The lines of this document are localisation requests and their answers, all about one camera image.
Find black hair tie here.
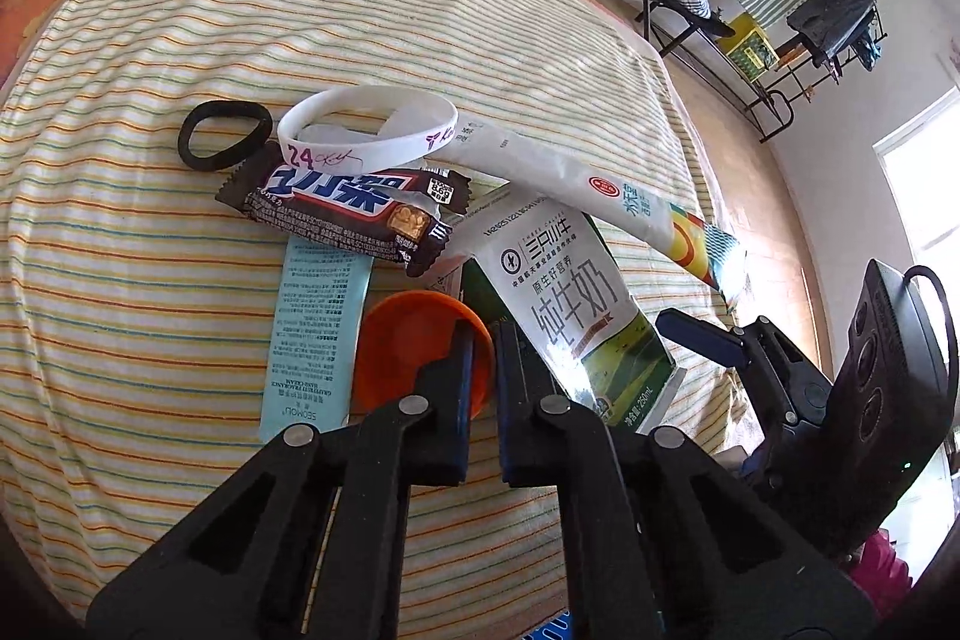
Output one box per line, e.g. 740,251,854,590
178,100,273,172

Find yellow plastic crate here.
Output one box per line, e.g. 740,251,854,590
724,12,777,79

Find striped yellow blanket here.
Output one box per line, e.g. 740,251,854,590
0,0,751,618

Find window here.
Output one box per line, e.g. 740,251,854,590
874,89,960,281

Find black drying rack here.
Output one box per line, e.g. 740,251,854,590
652,0,890,145

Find white and green milk carton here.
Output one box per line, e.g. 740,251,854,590
427,182,687,435

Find pink plastic bag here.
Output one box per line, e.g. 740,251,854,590
847,527,912,618

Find white ice pop wrapper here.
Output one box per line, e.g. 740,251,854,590
424,119,747,311

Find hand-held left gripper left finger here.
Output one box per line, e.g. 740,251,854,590
86,319,481,640

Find white silicone wristband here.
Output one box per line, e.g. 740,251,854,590
277,85,460,172

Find beige blanket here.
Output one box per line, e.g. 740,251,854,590
127,0,833,386

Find light blue hand cream tube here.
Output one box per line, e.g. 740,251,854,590
259,235,374,444

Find dark hanging clothes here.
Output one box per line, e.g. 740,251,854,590
787,0,886,73

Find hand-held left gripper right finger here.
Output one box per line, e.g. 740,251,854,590
496,319,878,640

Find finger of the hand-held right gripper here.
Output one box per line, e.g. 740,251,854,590
656,308,833,431

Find brown chocolate bar wrapper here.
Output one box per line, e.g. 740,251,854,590
216,143,472,279

